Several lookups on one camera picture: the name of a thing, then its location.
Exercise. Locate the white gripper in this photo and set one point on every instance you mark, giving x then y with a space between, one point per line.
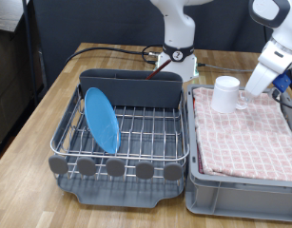
266 72

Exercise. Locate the white plastic mug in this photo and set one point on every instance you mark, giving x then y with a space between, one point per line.
224 93

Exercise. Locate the brown wooden spoon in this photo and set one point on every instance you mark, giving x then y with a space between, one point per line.
156 69

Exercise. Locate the blue round plate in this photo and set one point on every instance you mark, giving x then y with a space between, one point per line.
101 120

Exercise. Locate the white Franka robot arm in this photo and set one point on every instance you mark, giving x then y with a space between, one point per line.
180 31

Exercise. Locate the grey dish drying rack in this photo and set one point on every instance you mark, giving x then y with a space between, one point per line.
110 194

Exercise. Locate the pink checkered cloth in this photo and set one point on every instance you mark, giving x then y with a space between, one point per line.
247 142

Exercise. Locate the red label strip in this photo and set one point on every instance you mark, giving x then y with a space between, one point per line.
200 161

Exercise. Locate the grey plastic crate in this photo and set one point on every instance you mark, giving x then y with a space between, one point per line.
240 199

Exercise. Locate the dark grey cutlery holder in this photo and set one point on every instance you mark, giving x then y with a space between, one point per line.
145 90

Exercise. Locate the brown cardboard box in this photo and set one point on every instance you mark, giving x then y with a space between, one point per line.
9 88

